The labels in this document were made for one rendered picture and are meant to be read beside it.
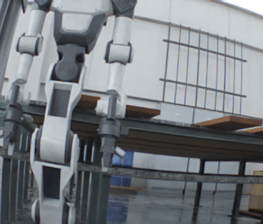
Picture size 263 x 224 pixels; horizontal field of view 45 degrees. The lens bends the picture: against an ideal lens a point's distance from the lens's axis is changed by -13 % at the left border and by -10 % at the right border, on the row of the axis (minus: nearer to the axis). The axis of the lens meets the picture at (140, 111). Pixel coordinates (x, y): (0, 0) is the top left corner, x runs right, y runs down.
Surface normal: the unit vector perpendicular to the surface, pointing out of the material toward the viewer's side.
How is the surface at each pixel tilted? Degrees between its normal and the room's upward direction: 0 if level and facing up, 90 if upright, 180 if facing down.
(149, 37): 87
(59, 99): 80
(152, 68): 91
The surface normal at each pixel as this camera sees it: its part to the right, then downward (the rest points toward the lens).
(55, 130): 0.16, -0.53
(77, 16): 0.13, -0.14
